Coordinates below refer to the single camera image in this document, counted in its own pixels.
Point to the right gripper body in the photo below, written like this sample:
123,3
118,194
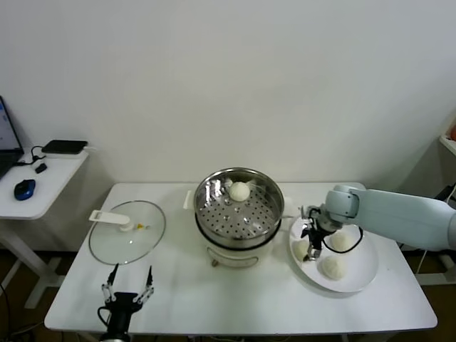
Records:
316,229

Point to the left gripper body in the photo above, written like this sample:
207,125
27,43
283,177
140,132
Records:
121,306

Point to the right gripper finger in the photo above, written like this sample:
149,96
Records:
314,253
305,251

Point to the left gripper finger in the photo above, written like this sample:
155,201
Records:
149,285
109,285

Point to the white steamed baozi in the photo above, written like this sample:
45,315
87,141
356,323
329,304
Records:
333,268
342,242
239,191
298,251

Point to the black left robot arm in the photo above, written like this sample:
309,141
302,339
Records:
115,336

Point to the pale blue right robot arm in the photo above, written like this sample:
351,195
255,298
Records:
392,210

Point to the perforated steel steamer basket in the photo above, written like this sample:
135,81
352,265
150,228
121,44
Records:
221,231

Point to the white round plate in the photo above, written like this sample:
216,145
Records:
356,267

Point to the white electric cooker base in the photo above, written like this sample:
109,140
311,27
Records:
231,257

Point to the white side table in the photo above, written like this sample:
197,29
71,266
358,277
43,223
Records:
53,185

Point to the blue computer mouse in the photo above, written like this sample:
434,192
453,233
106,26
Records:
25,189

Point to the small black adapter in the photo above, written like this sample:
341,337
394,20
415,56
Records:
41,168

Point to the black flat device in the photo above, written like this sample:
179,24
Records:
64,146

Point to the black laptop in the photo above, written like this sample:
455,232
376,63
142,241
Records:
9,142

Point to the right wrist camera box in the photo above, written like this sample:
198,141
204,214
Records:
306,213

